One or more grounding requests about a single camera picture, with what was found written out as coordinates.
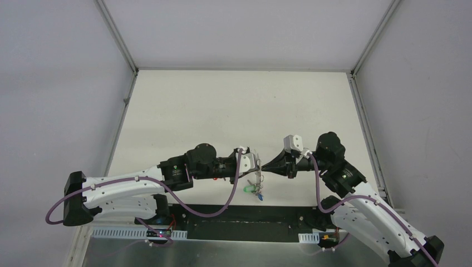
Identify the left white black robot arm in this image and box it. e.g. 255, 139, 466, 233
62, 144, 260, 226

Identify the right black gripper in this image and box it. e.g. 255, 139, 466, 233
260, 147, 329, 179

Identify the right white slotted cable duct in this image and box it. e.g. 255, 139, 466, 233
298, 233, 320, 244

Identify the large silver carabiner keyring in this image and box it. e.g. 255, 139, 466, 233
245, 152, 264, 201

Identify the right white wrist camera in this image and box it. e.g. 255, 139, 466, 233
283, 135, 312, 158

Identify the white slotted cable duct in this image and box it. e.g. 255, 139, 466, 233
298, 233, 320, 244
91, 226, 188, 241

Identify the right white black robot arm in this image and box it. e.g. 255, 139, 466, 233
262, 132, 444, 266

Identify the left white slotted cable duct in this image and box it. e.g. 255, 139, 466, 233
91, 226, 188, 241

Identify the key with green tag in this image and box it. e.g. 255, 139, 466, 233
243, 185, 257, 193

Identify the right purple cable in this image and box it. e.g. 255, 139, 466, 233
302, 149, 440, 267

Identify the aluminium frame post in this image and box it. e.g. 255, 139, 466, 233
351, 0, 403, 78
94, 0, 139, 76

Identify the right aluminium frame post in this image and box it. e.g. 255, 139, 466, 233
351, 0, 403, 78

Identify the left aluminium frame post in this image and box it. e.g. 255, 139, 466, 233
94, 0, 139, 76

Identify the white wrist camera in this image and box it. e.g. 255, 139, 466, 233
283, 135, 312, 158
236, 146, 256, 177

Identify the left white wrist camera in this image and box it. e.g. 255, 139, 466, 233
236, 146, 256, 177

